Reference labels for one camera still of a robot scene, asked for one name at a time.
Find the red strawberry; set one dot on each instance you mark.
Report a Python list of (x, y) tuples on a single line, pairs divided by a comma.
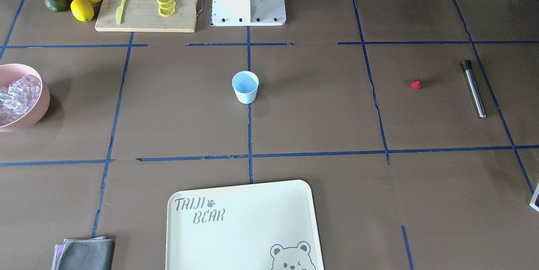
[(416, 84)]

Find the clear ice cubes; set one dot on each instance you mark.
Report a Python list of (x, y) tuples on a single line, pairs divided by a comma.
[(18, 98)]

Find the light blue paper cup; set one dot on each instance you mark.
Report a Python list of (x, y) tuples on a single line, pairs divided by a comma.
[(245, 85)]

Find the cream bear tray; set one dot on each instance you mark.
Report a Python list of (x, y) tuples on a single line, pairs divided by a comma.
[(263, 226)]

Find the lemon slices stack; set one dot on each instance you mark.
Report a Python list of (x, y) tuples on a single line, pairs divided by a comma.
[(166, 8)]

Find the wooden cutting board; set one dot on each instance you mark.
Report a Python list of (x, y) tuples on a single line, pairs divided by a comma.
[(142, 16)]

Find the yellow plastic knife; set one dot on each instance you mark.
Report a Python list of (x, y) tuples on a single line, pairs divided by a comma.
[(119, 12)]

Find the lower yellow lemon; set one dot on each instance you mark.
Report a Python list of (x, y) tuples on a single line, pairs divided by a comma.
[(82, 10)]

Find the grey folded cloth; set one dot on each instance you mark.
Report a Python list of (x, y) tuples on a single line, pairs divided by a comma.
[(84, 254)]

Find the green avocado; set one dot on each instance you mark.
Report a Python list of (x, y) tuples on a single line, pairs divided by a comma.
[(57, 5)]

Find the pink bowl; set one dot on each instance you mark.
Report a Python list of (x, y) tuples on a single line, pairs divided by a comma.
[(11, 72)]

